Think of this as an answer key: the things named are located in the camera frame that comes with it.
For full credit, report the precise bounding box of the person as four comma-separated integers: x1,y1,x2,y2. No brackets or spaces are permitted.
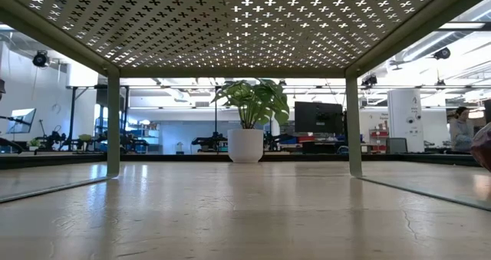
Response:
448,106,476,153

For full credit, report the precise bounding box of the white round column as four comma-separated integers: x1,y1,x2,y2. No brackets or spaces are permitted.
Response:
387,88,425,153

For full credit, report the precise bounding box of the black aluminium table frame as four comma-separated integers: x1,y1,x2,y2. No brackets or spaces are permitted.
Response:
0,151,480,167

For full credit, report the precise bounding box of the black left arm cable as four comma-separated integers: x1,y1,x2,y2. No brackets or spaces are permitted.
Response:
0,137,25,155

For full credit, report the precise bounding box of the black monitor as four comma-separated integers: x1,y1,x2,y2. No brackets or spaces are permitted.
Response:
294,100,344,135

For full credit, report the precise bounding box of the black ceiling camera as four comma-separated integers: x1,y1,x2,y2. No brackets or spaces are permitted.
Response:
433,46,452,61
31,50,51,69
360,74,379,89

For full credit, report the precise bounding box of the green plant in white pot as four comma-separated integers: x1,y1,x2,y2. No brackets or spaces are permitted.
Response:
209,78,292,164

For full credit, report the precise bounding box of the tilted grey screen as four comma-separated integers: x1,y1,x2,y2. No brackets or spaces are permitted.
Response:
6,107,38,134

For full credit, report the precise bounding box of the dark red bell pepper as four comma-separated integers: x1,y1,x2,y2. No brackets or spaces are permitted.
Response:
470,122,491,173

